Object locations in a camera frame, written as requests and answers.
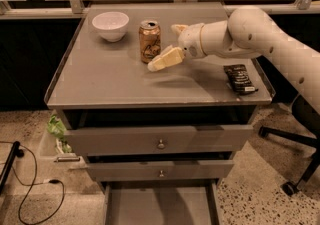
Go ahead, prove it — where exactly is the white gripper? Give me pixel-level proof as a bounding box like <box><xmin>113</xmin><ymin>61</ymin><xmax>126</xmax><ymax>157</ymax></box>
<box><xmin>147</xmin><ymin>23</ymin><xmax>205</xmax><ymax>72</ymax></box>

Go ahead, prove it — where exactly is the orange soda can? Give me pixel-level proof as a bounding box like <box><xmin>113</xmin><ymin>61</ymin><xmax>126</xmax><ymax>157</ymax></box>
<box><xmin>139</xmin><ymin>20</ymin><xmax>161</xmax><ymax>63</ymax></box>

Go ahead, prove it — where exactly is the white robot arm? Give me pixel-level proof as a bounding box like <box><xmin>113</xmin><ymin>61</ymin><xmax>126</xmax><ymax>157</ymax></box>
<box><xmin>148</xmin><ymin>6</ymin><xmax>320</xmax><ymax>112</ymax></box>

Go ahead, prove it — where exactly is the grey top drawer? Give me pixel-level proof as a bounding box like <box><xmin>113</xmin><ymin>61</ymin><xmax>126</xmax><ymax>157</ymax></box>
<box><xmin>65</xmin><ymin>125</ymin><xmax>253</xmax><ymax>156</ymax></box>

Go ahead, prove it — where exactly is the grey drawer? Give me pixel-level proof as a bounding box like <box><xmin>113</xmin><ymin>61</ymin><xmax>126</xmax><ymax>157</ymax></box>
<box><xmin>87</xmin><ymin>160</ymin><xmax>234</xmax><ymax>182</ymax></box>
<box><xmin>65</xmin><ymin>125</ymin><xmax>253</xmax><ymax>156</ymax></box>
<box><xmin>103</xmin><ymin>181</ymin><xmax>223</xmax><ymax>225</ymax></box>

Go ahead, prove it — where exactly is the grey drawer cabinet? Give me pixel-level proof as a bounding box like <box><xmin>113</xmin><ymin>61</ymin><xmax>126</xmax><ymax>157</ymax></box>
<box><xmin>44</xmin><ymin>1</ymin><xmax>276</xmax><ymax>225</ymax></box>

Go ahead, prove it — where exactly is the grey middle drawer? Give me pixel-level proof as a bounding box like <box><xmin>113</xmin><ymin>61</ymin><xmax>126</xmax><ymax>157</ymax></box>
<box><xmin>87</xmin><ymin>160</ymin><xmax>234</xmax><ymax>182</ymax></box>

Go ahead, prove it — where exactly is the grey bottom drawer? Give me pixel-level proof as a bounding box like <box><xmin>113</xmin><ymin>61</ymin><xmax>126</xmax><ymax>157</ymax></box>
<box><xmin>103</xmin><ymin>181</ymin><xmax>223</xmax><ymax>225</ymax></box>

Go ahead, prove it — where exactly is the white ceramic bowl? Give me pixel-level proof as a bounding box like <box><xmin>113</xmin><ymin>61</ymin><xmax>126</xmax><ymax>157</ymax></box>
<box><xmin>92</xmin><ymin>12</ymin><xmax>129</xmax><ymax>42</ymax></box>

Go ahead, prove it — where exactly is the black snack packet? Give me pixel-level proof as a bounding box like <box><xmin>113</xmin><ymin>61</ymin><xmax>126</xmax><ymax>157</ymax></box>
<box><xmin>224</xmin><ymin>64</ymin><xmax>258</xmax><ymax>95</ymax></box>

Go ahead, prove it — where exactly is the black office chair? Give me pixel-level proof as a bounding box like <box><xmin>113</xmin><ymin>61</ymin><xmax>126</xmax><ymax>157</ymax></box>
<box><xmin>258</xmin><ymin>95</ymin><xmax>320</xmax><ymax>196</ymax></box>

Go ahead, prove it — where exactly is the green bag in bin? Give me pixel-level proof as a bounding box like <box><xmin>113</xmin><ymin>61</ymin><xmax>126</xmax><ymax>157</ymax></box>
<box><xmin>47</xmin><ymin>114</ymin><xmax>72</xmax><ymax>153</ymax></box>

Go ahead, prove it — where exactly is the clear plastic bin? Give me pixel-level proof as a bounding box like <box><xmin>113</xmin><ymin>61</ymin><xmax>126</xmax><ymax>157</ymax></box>
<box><xmin>37</xmin><ymin>119</ymin><xmax>86</xmax><ymax>170</ymax></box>

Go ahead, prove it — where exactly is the black stand leg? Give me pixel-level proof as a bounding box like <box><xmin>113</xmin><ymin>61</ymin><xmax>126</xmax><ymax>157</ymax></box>
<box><xmin>0</xmin><ymin>141</ymin><xmax>20</xmax><ymax>194</ymax></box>

